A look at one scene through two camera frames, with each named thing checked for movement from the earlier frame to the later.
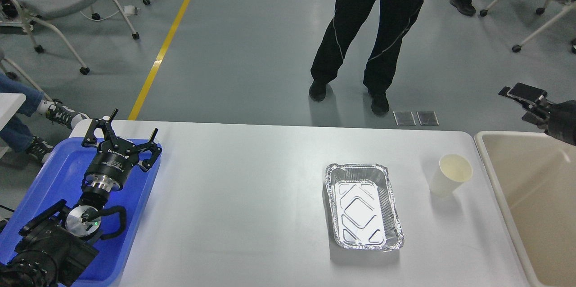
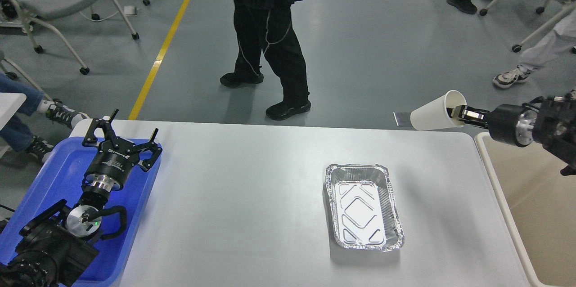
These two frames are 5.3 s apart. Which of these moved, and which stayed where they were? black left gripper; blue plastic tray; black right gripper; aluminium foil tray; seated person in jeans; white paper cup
Moved: white paper cup; black right gripper
Stayed: aluminium foil tray; seated person in jeans; blue plastic tray; black left gripper
